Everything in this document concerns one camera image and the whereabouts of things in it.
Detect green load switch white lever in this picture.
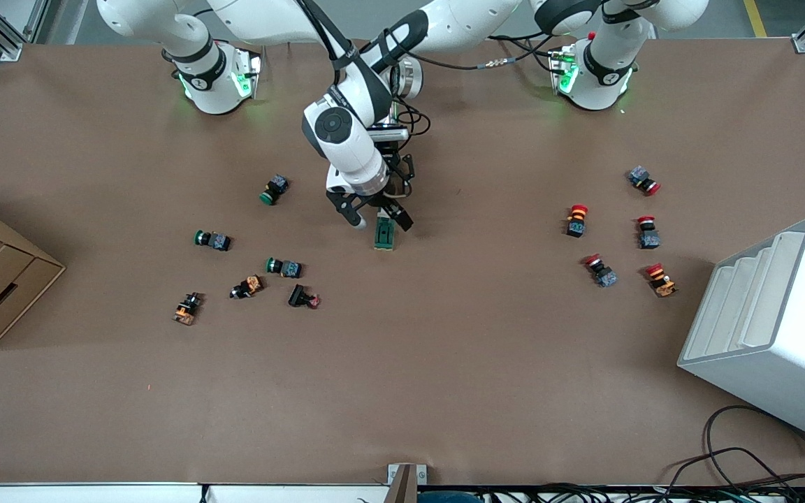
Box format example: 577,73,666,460
373,215,399,252

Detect black button red contact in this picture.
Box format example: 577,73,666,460
288,284,321,309

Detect black orange push button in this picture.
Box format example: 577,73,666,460
172,292,203,326
230,275,264,300

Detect brown paper table cover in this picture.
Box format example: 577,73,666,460
0,36,805,487

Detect red button orange block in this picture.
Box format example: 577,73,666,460
644,263,678,298
565,204,590,238

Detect white stepped plastic rack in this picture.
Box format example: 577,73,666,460
677,216,805,450

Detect green push button switch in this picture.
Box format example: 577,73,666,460
194,230,232,252
260,175,290,206
266,257,303,279

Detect black left base cable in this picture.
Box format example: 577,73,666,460
492,34,564,74

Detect white table edge rail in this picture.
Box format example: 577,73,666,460
0,481,391,503

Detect black looped cable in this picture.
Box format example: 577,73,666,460
705,405,805,490

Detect tangled black cables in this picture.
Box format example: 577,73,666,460
483,481,805,503

